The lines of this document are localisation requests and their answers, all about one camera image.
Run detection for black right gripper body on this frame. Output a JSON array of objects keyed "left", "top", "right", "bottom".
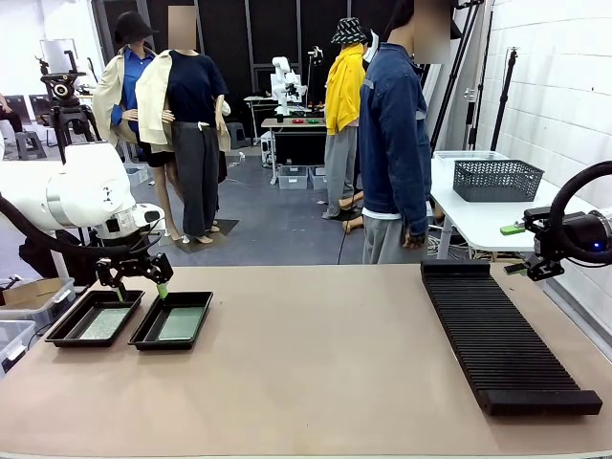
[{"left": 534, "top": 212, "right": 612, "bottom": 264}]

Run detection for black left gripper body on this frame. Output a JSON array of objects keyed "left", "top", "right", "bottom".
[{"left": 110, "top": 238, "right": 159, "bottom": 278}]

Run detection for black ESD plastic tray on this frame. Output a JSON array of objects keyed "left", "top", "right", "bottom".
[
  {"left": 44, "top": 289, "right": 146, "bottom": 349},
  {"left": 127, "top": 291, "right": 215, "bottom": 352}
]

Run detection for person's right forearm denim sleeve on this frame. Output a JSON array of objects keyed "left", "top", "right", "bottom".
[{"left": 397, "top": 176, "right": 431, "bottom": 235}]

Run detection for black bag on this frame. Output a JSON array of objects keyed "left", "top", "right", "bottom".
[{"left": 18, "top": 229, "right": 101, "bottom": 288}]

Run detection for grey woven plastic basket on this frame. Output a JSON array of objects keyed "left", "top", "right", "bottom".
[{"left": 451, "top": 159, "right": 546, "bottom": 204}]

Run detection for large white work table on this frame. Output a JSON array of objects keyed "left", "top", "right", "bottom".
[{"left": 428, "top": 156, "right": 603, "bottom": 262}]

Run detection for clear bin holding cardboard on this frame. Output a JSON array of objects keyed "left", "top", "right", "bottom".
[{"left": 0, "top": 276, "right": 77, "bottom": 331}]

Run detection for brown cardboard box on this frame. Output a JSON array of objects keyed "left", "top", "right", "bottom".
[{"left": 2, "top": 278, "right": 66, "bottom": 307}]

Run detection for clear bin with clutter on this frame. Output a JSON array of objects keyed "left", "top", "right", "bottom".
[{"left": 123, "top": 165, "right": 153, "bottom": 187}]

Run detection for black slotted PCB rack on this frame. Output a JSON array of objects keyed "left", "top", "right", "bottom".
[{"left": 419, "top": 259, "right": 603, "bottom": 417}]

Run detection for shallow clear bin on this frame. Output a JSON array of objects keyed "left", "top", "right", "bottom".
[{"left": 432, "top": 149, "right": 509, "bottom": 163}]

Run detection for clear empty storage bin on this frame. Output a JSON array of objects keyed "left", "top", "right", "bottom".
[{"left": 0, "top": 319, "right": 38, "bottom": 379}]

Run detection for thin black light stand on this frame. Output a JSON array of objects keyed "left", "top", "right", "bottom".
[{"left": 490, "top": 46, "right": 521, "bottom": 153}]

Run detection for black studio stand poles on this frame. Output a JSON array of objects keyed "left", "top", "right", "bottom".
[{"left": 425, "top": 0, "right": 494, "bottom": 159}]

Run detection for grey step stool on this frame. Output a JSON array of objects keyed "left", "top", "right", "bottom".
[
  {"left": 13, "top": 131, "right": 48, "bottom": 162},
  {"left": 226, "top": 122, "right": 248, "bottom": 149}
]

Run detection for clear storage bin grey lid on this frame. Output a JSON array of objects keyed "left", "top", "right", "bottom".
[
  {"left": 309, "top": 164, "right": 330, "bottom": 191},
  {"left": 276, "top": 164, "right": 310, "bottom": 191}
]

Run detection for person in denim jacket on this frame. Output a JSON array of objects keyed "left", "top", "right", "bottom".
[{"left": 358, "top": 0, "right": 453, "bottom": 266}]

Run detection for mannequin black hat blue shirt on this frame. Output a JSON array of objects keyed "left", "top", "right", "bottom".
[{"left": 92, "top": 10, "right": 186, "bottom": 243}]

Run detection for mannequin navy tee grey trousers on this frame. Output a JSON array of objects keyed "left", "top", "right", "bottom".
[{"left": 135, "top": 8, "right": 233, "bottom": 246}]

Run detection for background table black panel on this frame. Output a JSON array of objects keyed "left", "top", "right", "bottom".
[{"left": 260, "top": 117, "right": 330, "bottom": 186}]

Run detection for background person dark clothes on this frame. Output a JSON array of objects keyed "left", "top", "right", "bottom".
[{"left": 0, "top": 93, "right": 24, "bottom": 135}]

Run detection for mannequin bucket hat yellow hoodie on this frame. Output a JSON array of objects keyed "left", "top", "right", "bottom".
[{"left": 320, "top": 16, "right": 369, "bottom": 221}]

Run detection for small white background robot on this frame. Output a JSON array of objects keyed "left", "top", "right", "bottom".
[{"left": 271, "top": 55, "right": 303, "bottom": 117}]

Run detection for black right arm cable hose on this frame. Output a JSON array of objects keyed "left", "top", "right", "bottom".
[{"left": 548, "top": 160, "right": 612, "bottom": 269}]

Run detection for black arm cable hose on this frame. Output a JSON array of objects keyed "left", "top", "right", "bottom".
[
  {"left": 0, "top": 192, "right": 164, "bottom": 262},
  {"left": 548, "top": 160, "right": 612, "bottom": 269}
]

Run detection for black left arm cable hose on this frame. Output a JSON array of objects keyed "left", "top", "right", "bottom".
[{"left": 0, "top": 192, "right": 164, "bottom": 262}]

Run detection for dark mannequin base plate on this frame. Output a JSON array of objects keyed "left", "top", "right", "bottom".
[{"left": 157, "top": 218, "right": 240, "bottom": 248}]

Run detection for black camera tripod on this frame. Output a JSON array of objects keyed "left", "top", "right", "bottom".
[{"left": 34, "top": 50, "right": 104, "bottom": 166}]

